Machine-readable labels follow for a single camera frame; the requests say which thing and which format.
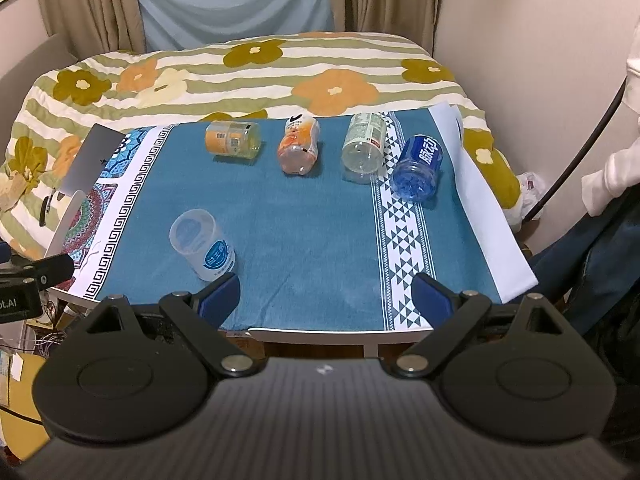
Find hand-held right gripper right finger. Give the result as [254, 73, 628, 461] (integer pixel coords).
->
[394, 272, 569, 380]

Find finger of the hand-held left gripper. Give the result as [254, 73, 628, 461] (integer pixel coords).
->
[0, 253, 75, 291]

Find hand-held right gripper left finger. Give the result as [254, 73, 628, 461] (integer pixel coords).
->
[79, 272, 254, 379]

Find translucent white cup blue label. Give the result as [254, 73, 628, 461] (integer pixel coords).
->
[169, 208, 237, 282]

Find clear cup yellow label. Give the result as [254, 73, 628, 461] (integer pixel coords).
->
[205, 120, 262, 160]

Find clear cup orange label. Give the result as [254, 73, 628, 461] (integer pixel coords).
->
[278, 114, 321, 176]

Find cardboard box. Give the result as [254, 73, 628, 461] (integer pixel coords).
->
[0, 350, 51, 461]

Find blue patterned tablecloth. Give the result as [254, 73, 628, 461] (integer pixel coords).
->
[50, 101, 541, 334]

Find silver laptop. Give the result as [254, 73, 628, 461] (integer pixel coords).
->
[56, 123, 129, 197]

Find blue lying bottle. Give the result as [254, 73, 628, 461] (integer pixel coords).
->
[389, 134, 445, 204]

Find white plastic bag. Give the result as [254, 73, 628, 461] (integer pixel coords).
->
[502, 171, 545, 233]

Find person's blue jeans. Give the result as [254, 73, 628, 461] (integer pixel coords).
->
[525, 194, 640, 341]

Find grey headboard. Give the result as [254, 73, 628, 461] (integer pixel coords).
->
[0, 34, 77, 111]

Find floral striped blanket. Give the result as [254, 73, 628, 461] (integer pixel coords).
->
[0, 31, 522, 262]

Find person's white sweater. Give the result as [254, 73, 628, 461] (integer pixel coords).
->
[581, 35, 640, 217]

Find light blue curtain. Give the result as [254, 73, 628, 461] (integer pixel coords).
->
[130, 0, 337, 53]

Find black cable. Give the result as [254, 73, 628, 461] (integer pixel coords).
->
[520, 77, 630, 233]

